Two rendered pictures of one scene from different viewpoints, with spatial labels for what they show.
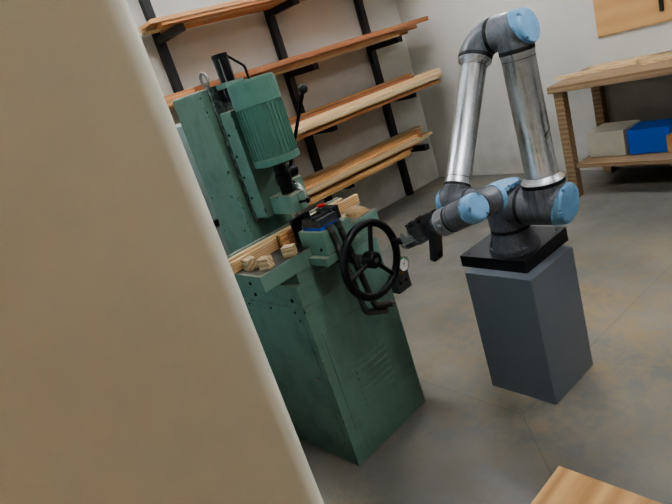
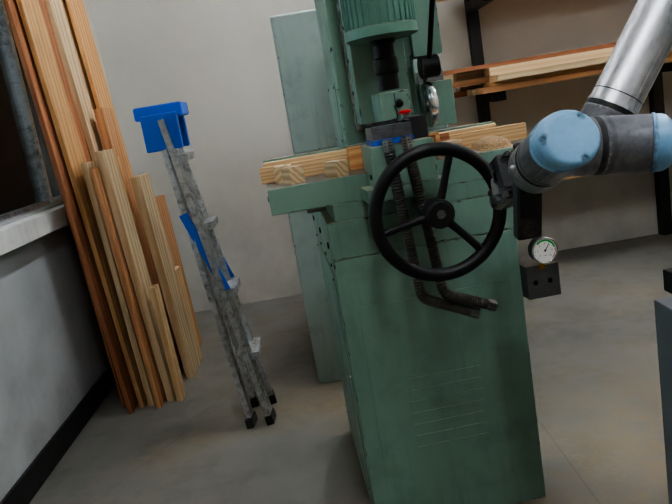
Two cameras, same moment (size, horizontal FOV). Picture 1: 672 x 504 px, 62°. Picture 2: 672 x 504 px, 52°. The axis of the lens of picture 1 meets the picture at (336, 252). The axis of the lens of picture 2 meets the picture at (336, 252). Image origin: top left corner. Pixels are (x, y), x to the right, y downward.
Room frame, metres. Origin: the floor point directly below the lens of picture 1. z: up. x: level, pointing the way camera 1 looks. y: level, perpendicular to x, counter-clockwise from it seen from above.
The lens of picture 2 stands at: (0.54, -0.72, 1.05)
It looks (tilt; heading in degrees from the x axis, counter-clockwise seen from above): 12 degrees down; 34
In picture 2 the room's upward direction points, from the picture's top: 10 degrees counter-clockwise
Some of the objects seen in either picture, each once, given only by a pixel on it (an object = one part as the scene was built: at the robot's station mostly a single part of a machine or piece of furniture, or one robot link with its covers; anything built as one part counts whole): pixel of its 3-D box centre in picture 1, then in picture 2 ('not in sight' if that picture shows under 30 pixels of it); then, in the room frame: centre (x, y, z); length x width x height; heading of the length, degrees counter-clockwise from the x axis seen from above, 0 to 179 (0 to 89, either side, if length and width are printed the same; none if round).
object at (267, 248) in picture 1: (299, 230); (394, 153); (2.08, 0.11, 0.92); 0.68 x 0.02 x 0.04; 128
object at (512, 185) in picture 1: (506, 203); not in sight; (2.01, -0.68, 0.79); 0.17 x 0.15 x 0.18; 36
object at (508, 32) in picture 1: (532, 123); not in sight; (1.87, -0.78, 1.08); 0.17 x 0.15 x 0.75; 36
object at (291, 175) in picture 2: (265, 262); (293, 175); (1.82, 0.24, 0.92); 0.04 x 0.04 x 0.04; 64
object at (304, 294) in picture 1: (295, 265); (398, 210); (2.18, 0.18, 0.76); 0.57 x 0.45 x 0.09; 38
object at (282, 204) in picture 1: (289, 203); (391, 109); (2.10, 0.11, 1.03); 0.14 x 0.07 x 0.09; 38
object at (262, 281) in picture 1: (315, 246); (394, 178); (1.98, 0.07, 0.87); 0.61 x 0.30 x 0.06; 128
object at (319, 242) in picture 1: (326, 236); (398, 161); (1.91, 0.01, 0.91); 0.15 x 0.14 x 0.09; 128
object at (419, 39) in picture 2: not in sight; (421, 28); (2.35, 0.12, 1.22); 0.09 x 0.08 x 0.15; 38
